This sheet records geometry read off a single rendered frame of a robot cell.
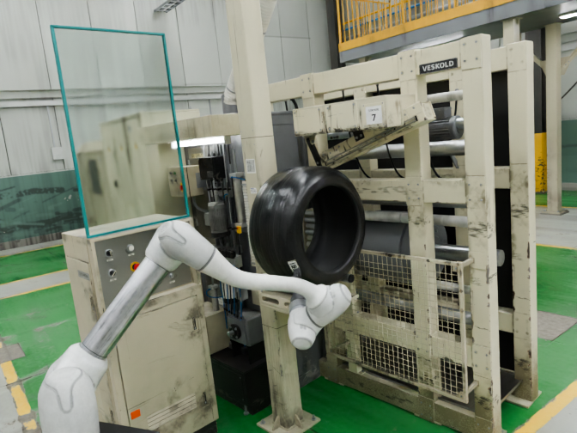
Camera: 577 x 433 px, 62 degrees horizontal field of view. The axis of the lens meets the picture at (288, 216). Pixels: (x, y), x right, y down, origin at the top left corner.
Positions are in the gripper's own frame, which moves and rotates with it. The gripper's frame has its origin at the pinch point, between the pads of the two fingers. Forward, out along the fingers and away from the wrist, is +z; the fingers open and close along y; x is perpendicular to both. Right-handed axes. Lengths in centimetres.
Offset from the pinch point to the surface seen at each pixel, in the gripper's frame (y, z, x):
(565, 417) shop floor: 151, -8, 87
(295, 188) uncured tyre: -27.9, 22.2, 14.1
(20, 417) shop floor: 49, 39, -226
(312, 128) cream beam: -33, 68, 29
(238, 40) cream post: -86, 83, 14
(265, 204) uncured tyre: -26.1, 23.6, -2.2
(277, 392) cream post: 79, 12, -51
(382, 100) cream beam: -40, 42, 65
